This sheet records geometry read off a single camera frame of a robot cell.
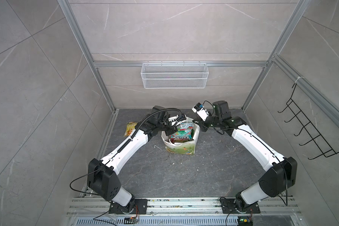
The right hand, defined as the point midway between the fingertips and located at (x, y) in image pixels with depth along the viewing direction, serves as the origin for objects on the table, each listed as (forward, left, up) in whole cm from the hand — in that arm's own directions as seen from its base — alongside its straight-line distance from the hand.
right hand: (196, 119), depth 80 cm
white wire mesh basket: (+38, +12, +5) cm, 40 cm away
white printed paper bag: (-12, +6, -11) cm, 18 cm away
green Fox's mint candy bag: (-5, +7, -7) cm, 12 cm away
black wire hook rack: (-25, -52, +7) cm, 58 cm away
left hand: (-1, +10, +1) cm, 10 cm away
